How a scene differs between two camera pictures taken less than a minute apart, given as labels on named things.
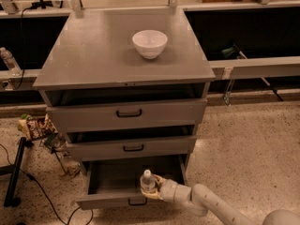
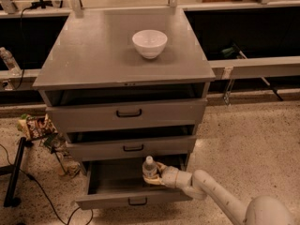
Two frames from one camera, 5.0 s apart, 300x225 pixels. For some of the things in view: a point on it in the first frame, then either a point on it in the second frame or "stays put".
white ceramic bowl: [150, 43] stays put
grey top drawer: [128, 115] stays put
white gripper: [166, 189] -> [169, 175]
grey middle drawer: [134, 148] stays put
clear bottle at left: [10, 62] stays put
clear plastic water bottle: [147, 181] -> [149, 167]
